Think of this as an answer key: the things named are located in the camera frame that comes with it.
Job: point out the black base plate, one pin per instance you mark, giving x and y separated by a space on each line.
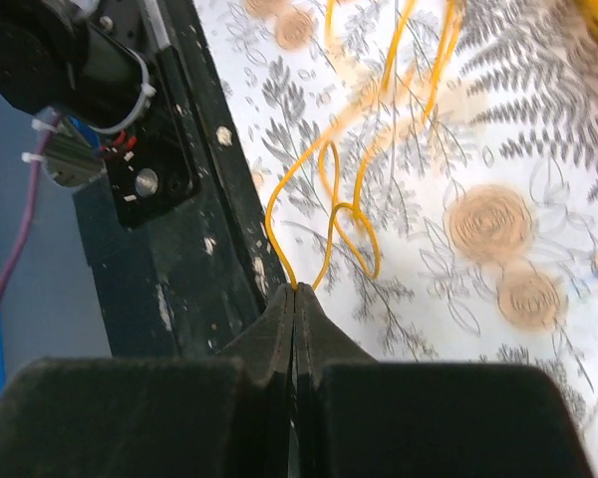
173 229

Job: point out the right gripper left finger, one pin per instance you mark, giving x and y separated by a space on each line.
225 416

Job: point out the floral table mat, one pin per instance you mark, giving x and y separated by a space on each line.
486 210

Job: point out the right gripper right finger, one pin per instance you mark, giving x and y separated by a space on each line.
358 417

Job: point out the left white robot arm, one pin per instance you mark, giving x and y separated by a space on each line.
59 54

